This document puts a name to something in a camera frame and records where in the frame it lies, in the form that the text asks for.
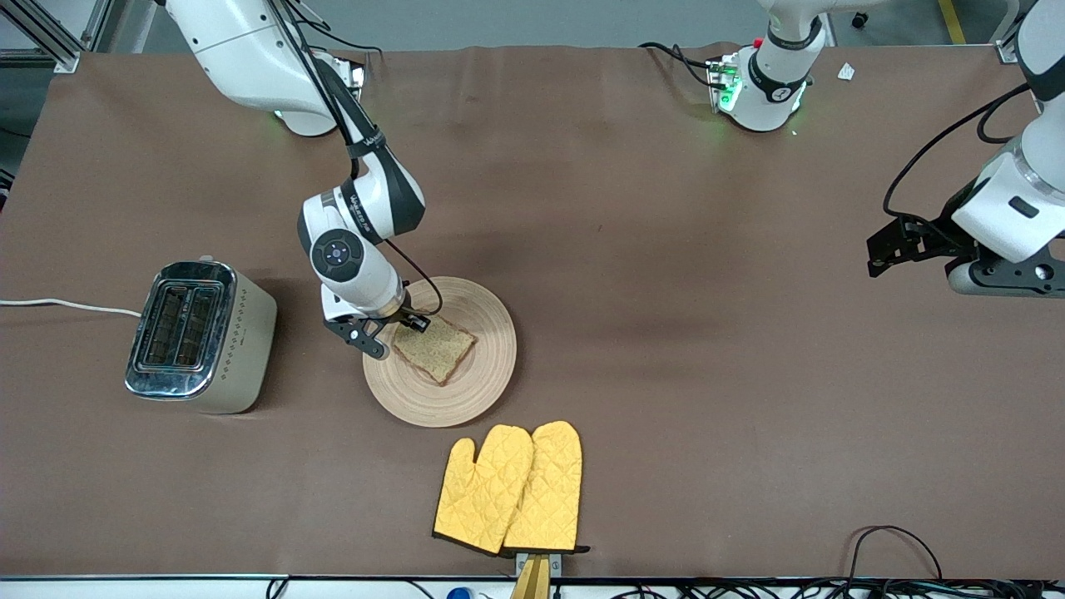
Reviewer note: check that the silver two-slot toaster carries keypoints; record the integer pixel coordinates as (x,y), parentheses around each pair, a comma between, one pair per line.
(241,349)

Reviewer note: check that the small metal bracket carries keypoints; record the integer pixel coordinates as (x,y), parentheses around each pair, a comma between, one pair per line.
(556,564)

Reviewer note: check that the brown bread slice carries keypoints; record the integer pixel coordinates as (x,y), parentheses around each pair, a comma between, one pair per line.
(437,349)

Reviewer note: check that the brown table cover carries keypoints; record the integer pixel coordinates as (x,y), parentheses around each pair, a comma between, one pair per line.
(632,208)

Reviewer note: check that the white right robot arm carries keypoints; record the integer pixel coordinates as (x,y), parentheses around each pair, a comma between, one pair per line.
(241,58)

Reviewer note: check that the round wooden plate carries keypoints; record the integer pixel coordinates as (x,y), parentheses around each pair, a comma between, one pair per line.
(433,403)

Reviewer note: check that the yellow quilted oven mitt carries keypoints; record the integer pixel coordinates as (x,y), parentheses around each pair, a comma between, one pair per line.
(553,491)
(478,491)

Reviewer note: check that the black caster wheel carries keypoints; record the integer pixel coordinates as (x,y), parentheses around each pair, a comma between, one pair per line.
(859,18)

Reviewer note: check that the aluminium frame profile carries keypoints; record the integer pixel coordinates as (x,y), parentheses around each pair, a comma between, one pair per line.
(1011,50)
(50,37)

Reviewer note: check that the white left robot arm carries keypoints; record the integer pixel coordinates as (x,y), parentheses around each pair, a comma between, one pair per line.
(770,100)

